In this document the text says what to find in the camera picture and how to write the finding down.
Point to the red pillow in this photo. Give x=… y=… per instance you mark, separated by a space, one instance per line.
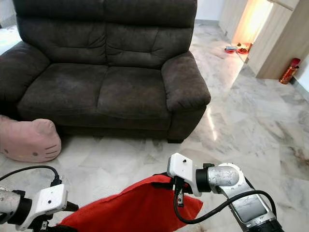
x=135 y=210

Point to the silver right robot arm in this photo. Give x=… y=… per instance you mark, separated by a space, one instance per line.
x=241 y=200

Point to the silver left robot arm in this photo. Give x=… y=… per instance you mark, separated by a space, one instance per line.
x=12 y=205

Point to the pink cat face pillow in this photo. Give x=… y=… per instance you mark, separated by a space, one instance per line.
x=29 y=142

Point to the dark brown two-seat sofa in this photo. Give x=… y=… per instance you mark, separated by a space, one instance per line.
x=106 y=87

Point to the small red dish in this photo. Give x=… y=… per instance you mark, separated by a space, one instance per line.
x=231 y=49

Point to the small red altar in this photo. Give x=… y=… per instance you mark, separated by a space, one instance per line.
x=244 y=48

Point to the red fire extinguisher cylinder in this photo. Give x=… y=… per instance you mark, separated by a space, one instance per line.
x=289 y=71

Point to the light wooden cabinet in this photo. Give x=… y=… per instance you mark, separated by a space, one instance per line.
x=280 y=43

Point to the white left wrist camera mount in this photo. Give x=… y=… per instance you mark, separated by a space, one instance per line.
x=49 y=205

